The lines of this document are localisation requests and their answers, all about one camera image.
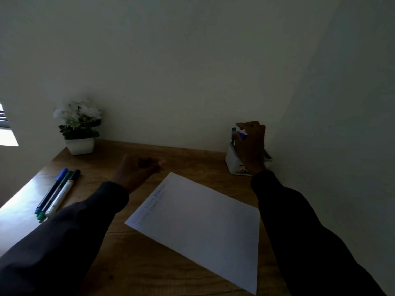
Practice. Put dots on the person's left thumb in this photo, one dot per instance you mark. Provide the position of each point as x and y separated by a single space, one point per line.
157 165

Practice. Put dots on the window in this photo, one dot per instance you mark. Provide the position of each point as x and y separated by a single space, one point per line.
6 135

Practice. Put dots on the green marker in holder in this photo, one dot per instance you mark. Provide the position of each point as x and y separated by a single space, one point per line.
233 134

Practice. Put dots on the white pen holder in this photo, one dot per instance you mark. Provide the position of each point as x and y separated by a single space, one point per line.
233 163

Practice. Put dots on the person's right forearm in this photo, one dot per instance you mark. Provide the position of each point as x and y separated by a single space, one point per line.
305 243

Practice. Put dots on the person's left forearm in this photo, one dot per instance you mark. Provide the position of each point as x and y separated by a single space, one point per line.
61 240

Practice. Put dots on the green marker pen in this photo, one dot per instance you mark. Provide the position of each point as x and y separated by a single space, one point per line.
57 194

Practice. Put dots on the blue cap marker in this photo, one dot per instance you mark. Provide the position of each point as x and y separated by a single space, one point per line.
243 136

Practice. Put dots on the white marker with black cap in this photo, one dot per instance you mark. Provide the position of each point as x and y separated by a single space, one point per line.
63 194

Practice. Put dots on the person's left hand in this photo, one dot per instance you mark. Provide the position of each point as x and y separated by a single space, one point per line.
132 175

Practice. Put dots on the blue marker pen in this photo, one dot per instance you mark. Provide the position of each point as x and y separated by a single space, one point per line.
52 189

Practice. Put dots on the person's right hand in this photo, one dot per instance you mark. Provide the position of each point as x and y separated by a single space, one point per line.
253 151

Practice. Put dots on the person's right thumb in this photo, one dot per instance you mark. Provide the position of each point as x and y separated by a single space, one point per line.
237 138

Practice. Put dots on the white flower plant in pot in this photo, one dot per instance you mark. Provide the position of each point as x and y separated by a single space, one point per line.
78 129

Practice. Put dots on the white paper sheet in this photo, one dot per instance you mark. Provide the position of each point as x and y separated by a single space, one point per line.
200 225

